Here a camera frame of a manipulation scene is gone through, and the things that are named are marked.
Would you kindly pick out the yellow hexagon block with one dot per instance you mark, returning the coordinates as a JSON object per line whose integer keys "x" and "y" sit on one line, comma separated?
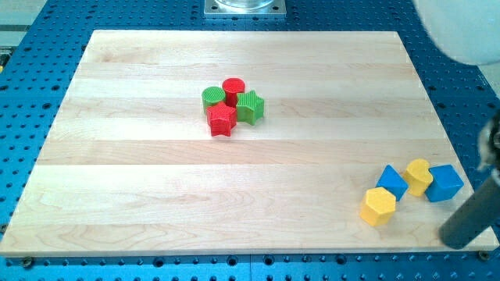
{"x": 378, "y": 206}

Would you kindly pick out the green cylinder block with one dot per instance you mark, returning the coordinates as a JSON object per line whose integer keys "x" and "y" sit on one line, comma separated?
{"x": 212, "y": 96}

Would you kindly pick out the green star block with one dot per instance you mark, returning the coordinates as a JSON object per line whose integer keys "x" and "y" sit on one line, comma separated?
{"x": 250, "y": 107}

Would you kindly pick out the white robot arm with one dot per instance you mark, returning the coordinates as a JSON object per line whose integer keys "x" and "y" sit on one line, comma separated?
{"x": 467, "y": 31}

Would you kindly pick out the blue cube block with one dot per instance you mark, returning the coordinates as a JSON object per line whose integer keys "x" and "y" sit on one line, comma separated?
{"x": 445, "y": 185}

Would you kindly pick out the wooden board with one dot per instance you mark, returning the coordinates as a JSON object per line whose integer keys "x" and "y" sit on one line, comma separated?
{"x": 130, "y": 167}

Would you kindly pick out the red star block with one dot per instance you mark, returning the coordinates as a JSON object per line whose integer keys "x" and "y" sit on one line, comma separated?
{"x": 221, "y": 119}

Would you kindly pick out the yellow heart block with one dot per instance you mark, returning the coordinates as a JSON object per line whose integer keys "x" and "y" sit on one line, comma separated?
{"x": 418, "y": 176}

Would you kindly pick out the red cylinder block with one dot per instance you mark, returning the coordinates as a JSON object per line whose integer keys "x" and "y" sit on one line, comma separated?
{"x": 232, "y": 87}

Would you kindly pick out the blue triangular block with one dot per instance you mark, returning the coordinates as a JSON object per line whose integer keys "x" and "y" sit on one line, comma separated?
{"x": 392, "y": 182}

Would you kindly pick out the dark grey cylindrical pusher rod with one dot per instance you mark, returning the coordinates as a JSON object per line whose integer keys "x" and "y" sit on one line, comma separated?
{"x": 473, "y": 217}

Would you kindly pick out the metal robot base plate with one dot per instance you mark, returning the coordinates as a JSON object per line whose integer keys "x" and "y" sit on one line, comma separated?
{"x": 244, "y": 8}

